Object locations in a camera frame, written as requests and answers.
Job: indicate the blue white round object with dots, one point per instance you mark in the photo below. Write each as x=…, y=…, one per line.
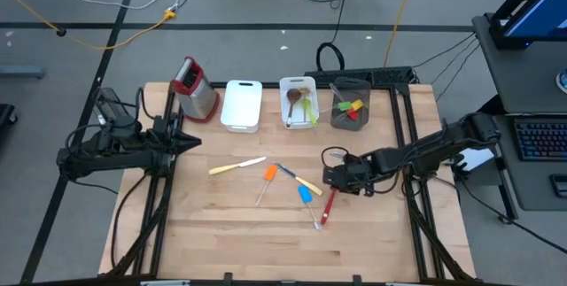
x=562, y=81

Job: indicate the black device on desk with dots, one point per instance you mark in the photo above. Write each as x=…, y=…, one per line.
x=559, y=185

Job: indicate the black backlit keyboard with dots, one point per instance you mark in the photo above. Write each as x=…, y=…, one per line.
x=542, y=140

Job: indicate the brown wooden spoon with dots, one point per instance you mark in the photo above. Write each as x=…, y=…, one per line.
x=293, y=95

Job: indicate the gray translucent plastic bin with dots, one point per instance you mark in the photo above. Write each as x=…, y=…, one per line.
x=350, y=124

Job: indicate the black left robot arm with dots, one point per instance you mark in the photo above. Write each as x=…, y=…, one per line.
x=111, y=157

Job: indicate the gold metal spoon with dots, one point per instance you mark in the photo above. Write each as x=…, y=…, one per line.
x=305, y=92

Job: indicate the black computer monitor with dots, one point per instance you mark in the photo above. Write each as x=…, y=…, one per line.
x=540, y=11

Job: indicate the white paper sheet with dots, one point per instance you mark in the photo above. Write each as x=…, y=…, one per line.
x=476, y=160

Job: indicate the red silicone spoon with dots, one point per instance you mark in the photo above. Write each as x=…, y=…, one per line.
x=328, y=211

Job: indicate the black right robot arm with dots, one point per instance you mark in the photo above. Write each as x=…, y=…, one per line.
x=443, y=144

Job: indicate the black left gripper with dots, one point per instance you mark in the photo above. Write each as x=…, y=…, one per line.
x=166, y=142

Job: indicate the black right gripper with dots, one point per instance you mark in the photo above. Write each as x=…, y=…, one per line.
x=354, y=175

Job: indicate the lime green silicone spoon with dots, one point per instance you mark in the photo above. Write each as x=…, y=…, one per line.
x=312, y=118

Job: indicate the black perforated metal bar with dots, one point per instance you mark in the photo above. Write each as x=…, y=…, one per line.
x=354, y=75

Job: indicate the gray computer desk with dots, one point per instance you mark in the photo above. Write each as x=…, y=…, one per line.
x=522, y=82

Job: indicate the white plastic bin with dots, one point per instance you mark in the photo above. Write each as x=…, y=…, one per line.
x=241, y=104
x=301, y=125

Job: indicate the steel box grater red trim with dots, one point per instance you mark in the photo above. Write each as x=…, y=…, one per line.
x=199, y=100

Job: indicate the black mesh box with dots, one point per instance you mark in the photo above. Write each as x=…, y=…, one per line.
x=111, y=104

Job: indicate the black aluminium table frame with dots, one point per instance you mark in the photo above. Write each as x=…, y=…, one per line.
x=394, y=113

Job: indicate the gray furniture foot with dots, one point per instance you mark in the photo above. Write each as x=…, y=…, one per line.
x=22, y=72

